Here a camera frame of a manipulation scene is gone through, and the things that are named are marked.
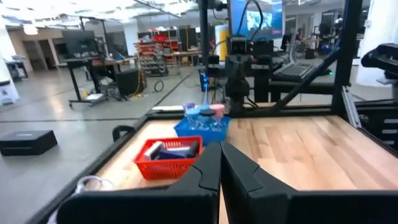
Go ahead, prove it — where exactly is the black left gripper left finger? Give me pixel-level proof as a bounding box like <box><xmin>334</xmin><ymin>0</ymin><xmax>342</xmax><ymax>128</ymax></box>
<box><xmin>167</xmin><ymin>142</ymin><xmax>221</xmax><ymax>224</ymax></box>

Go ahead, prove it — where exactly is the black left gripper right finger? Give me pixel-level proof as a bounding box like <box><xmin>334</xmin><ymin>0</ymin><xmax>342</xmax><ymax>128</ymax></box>
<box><xmin>221</xmin><ymin>142</ymin><xmax>301</xmax><ymax>224</ymax></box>

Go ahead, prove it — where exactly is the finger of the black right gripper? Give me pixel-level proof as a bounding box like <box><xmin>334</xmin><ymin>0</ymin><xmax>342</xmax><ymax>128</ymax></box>
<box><xmin>226</xmin><ymin>55</ymin><xmax>238</xmax><ymax>78</ymax></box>
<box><xmin>236</xmin><ymin>55</ymin><xmax>248</xmax><ymax>78</ymax></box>

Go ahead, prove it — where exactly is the blue digital timer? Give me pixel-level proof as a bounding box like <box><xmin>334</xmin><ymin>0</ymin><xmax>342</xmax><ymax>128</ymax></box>
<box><xmin>158</xmin><ymin>149</ymin><xmax>191</xmax><ymax>161</ymax></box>

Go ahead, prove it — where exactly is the navy blue sand hourglass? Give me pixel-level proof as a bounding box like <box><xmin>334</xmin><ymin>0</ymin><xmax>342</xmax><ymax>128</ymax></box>
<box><xmin>200</xmin><ymin>109</ymin><xmax>218</xmax><ymax>128</ymax></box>

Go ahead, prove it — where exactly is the yellow and white poster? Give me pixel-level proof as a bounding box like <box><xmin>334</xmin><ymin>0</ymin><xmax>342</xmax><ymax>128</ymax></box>
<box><xmin>214</xmin><ymin>24</ymin><xmax>231</xmax><ymax>62</ymax></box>

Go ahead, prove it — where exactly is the black lit computer tower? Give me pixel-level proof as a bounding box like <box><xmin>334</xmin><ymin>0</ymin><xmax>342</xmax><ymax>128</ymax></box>
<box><xmin>198</xmin><ymin>70</ymin><xmax>210</xmax><ymax>93</ymax></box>

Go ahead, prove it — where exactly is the black keyboard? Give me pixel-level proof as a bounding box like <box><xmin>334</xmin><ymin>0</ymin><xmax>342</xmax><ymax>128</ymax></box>
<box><xmin>273</xmin><ymin>62</ymin><xmax>317</xmax><ymax>79</ymax></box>

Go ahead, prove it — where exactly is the red plastic basket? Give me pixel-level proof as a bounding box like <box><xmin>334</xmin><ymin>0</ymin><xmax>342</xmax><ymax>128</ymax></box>
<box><xmin>133</xmin><ymin>136</ymin><xmax>205</xmax><ymax>180</ymax></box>

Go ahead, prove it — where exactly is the blue plastic basket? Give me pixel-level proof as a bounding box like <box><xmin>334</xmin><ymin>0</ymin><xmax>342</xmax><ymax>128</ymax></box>
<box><xmin>173</xmin><ymin>115</ymin><xmax>233</xmax><ymax>146</ymax></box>

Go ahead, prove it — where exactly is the large blue display screen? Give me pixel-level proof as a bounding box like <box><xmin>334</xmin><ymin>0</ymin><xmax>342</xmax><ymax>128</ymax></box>
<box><xmin>229</xmin><ymin>0</ymin><xmax>284</xmax><ymax>40</ymax></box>

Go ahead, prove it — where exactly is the black vertical monitor pole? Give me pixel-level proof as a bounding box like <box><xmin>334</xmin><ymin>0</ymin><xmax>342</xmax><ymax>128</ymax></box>
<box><xmin>198</xmin><ymin>0</ymin><xmax>210</xmax><ymax>68</ymax></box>

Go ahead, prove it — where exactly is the dark grey side desk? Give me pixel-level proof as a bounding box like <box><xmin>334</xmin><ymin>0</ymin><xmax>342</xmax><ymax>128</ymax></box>
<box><xmin>198</xmin><ymin>60</ymin><xmax>338</xmax><ymax>104</ymax></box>

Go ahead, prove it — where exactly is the person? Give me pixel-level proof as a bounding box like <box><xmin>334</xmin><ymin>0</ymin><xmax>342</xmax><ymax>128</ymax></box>
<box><xmin>295</xmin><ymin>27</ymin><xmax>308</xmax><ymax>43</ymax></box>

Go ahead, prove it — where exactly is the red parts shelf rack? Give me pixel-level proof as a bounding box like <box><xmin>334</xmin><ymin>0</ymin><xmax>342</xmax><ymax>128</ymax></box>
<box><xmin>133</xmin><ymin>32</ymin><xmax>182</xmax><ymax>78</ymax></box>

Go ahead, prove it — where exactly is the black overhead light bar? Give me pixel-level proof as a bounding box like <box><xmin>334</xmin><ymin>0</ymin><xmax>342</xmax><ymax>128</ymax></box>
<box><xmin>133</xmin><ymin>0</ymin><xmax>191</xmax><ymax>19</ymax></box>

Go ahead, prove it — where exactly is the silver aluminium extrusion bar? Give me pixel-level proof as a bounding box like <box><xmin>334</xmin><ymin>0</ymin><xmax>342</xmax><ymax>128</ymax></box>
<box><xmin>341</xmin><ymin>86</ymin><xmax>364</xmax><ymax>129</ymax></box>

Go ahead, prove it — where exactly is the black equipment cabinet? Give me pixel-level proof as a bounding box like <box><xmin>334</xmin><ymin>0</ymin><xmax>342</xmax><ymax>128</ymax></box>
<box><xmin>116</xmin><ymin>67</ymin><xmax>146</xmax><ymax>98</ymax></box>

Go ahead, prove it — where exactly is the black drawer unit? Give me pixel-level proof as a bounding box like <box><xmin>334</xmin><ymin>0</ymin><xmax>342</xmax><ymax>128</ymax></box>
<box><xmin>357</xmin><ymin>99</ymin><xmax>398</xmax><ymax>149</ymax></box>

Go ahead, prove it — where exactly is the black computer monitor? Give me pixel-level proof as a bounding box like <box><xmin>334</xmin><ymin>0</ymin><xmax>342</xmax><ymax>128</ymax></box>
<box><xmin>62</xmin><ymin>30</ymin><xmax>98</xmax><ymax>59</ymax></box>

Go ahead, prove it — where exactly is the black mobile standing desk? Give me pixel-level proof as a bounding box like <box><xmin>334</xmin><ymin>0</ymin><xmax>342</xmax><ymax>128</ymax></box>
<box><xmin>63</xmin><ymin>55</ymin><xmax>141</xmax><ymax>109</ymax></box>

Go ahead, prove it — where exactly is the black floor box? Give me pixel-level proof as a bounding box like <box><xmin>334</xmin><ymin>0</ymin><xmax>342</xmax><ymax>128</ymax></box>
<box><xmin>0</xmin><ymin>129</ymin><xmax>58</xmax><ymax>157</ymax></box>

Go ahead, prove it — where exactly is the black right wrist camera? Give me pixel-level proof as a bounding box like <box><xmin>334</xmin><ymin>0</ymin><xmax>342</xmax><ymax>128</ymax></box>
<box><xmin>229</xmin><ymin>36</ymin><xmax>249</xmax><ymax>55</ymax></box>

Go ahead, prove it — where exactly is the small black bracket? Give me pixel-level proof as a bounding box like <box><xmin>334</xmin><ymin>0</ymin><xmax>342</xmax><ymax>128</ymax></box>
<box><xmin>111</xmin><ymin>124</ymin><xmax>137</xmax><ymax>143</ymax></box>

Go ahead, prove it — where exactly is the white lamp cable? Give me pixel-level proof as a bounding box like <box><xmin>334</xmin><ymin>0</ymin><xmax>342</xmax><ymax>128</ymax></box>
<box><xmin>46</xmin><ymin>175</ymin><xmax>115</xmax><ymax>224</ymax></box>

